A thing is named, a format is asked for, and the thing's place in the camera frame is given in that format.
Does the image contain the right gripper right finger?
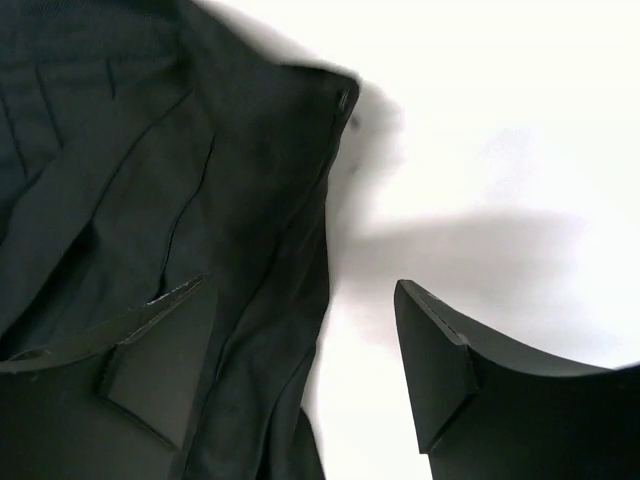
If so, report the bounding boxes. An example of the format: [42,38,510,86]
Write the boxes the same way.
[394,280,639,480]

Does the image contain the black pleated skirt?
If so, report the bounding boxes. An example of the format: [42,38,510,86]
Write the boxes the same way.
[1,1,360,479]

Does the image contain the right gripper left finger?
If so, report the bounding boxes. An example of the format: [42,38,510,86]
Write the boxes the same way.
[1,276,217,480]

